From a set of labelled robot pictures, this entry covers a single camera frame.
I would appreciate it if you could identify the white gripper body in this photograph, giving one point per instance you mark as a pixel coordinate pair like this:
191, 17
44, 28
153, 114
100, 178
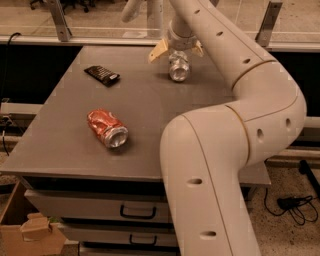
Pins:
180, 43

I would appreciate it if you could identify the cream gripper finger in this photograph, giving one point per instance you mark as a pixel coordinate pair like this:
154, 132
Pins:
159, 50
197, 49

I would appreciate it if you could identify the crushed silver 7up can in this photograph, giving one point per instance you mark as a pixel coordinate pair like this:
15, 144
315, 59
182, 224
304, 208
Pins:
179, 67

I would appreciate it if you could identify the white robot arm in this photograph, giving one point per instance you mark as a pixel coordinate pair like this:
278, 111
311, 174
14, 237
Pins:
202, 151

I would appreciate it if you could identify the crushed red soda can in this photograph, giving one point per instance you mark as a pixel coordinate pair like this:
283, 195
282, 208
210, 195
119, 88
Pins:
108, 129

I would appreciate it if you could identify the dark chocolate bar wrapper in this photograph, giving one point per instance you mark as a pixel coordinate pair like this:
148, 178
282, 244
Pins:
103, 75

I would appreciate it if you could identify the black office chair base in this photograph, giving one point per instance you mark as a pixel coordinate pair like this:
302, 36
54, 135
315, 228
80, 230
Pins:
85, 4

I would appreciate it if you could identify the grey drawer cabinet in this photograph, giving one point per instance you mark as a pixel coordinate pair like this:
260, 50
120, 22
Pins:
133, 163

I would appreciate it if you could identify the brown cardboard box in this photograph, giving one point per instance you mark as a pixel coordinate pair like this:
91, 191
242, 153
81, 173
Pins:
25, 231

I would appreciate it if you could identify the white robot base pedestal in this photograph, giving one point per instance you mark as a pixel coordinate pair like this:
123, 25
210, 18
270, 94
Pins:
153, 10

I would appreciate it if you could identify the right metal bracket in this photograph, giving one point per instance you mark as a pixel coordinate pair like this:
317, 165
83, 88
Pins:
264, 34

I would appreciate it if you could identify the metal bracket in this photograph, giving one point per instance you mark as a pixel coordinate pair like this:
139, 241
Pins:
264, 34
63, 32

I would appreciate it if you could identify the left metal bracket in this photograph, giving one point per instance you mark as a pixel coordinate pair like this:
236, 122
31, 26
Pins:
63, 32

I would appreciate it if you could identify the top drawer with black handle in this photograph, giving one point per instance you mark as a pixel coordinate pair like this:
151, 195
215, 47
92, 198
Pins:
100, 206

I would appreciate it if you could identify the drawer with black handle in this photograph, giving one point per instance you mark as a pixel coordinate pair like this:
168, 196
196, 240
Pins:
120, 234
100, 206

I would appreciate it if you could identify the black power adapter with cable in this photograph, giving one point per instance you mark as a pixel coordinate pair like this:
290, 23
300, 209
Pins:
293, 206

